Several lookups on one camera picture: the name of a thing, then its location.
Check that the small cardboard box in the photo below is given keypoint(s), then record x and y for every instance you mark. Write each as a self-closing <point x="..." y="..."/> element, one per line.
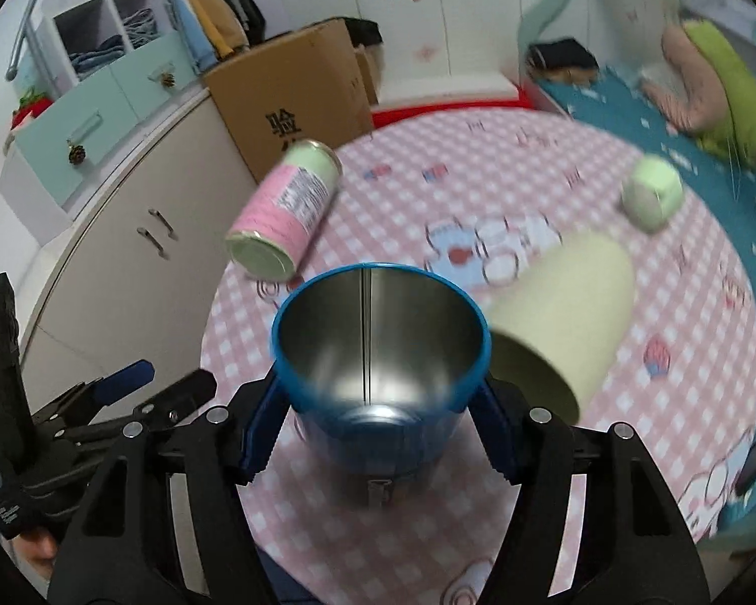
<point x="370" y="76"/>

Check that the pink checkered tablecloth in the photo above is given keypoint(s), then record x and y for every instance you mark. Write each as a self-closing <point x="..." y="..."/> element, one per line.
<point x="476" y="197"/>

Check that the mint drawer cabinet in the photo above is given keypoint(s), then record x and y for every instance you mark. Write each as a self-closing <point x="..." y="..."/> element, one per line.
<point x="57" y="158"/>

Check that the beige cupboard with handles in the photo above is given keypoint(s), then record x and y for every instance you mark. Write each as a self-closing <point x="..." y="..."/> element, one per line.
<point x="139" y="280"/>

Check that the large cardboard box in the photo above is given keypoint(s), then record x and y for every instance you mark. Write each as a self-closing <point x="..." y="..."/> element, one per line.
<point x="303" y="85"/>

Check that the folded dark clothes pile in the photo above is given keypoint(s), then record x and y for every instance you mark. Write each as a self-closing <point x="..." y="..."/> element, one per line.
<point x="562" y="61"/>

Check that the green and pink quilt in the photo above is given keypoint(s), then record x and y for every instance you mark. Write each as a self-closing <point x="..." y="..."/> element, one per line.
<point x="718" y="109"/>

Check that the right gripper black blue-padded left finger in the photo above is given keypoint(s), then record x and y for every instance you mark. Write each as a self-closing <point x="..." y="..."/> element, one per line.
<point x="121" y="546"/>

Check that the hanging clothes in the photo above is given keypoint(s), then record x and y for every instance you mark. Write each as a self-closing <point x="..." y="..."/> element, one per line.
<point x="214" y="30"/>

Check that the pink green labelled can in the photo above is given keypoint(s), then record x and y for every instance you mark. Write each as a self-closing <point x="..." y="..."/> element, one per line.
<point x="273" y="231"/>

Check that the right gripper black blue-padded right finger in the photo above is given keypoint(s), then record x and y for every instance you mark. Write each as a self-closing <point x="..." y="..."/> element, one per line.
<point x="594" y="522"/>

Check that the light green mug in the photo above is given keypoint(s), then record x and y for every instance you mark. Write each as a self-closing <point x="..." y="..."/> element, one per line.
<point x="652" y="193"/>

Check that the blue steel-lined cup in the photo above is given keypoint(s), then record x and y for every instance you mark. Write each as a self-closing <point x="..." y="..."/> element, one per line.
<point x="379" y="362"/>

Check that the metal curved handrail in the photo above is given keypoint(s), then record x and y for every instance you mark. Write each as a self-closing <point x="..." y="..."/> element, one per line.
<point x="26" y="36"/>

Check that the red mat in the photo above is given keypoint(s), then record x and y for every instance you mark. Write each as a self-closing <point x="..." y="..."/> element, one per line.
<point x="391" y="112"/>

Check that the pale yellow cup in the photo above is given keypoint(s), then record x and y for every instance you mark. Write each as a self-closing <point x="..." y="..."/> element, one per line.
<point x="555" y="331"/>

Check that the black clothes on box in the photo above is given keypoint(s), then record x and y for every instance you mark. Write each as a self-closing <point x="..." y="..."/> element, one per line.
<point x="363" y="32"/>

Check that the white shelf unit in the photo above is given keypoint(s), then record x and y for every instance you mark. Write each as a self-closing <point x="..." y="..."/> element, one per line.
<point x="68" y="29"/>

